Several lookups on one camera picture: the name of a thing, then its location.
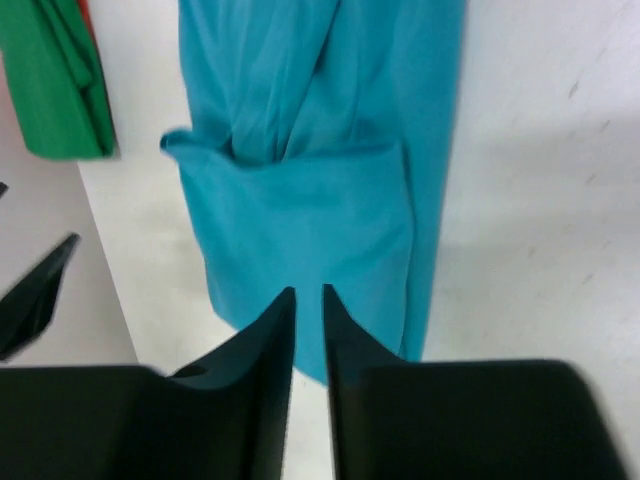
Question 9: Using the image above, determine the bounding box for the teal t shirt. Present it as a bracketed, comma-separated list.
[161, 1, 466, 381]

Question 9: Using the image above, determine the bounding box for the orange t shirt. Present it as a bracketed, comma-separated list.
[76, 0, 94, 36]

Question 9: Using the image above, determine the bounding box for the green t shirt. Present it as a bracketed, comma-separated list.
[1, 0, 115, 161]

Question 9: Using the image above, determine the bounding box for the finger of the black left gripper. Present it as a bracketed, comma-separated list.
[1, 233, 81, 361]

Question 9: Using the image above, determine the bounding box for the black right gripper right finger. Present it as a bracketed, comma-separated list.
[323, 286, 628, 479]

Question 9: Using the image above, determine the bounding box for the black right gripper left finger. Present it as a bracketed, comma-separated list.
[1, 288, 295, 479]

